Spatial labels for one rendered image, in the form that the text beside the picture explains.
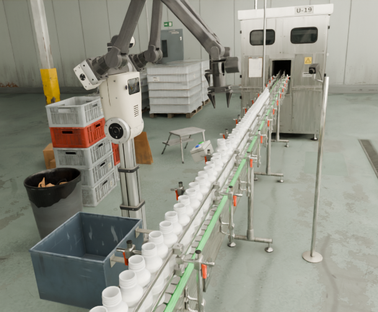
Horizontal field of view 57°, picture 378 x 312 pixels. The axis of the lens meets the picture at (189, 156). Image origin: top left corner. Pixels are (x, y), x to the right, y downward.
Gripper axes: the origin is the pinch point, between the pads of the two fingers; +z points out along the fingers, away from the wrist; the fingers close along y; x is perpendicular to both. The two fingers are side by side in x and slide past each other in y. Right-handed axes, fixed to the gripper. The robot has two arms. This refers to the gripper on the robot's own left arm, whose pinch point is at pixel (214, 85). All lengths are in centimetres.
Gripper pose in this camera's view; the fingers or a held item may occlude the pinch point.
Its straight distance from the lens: 209.1
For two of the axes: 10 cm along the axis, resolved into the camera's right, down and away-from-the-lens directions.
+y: -9.5, -0.5, 3.0
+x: -3.0, 3.2, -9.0
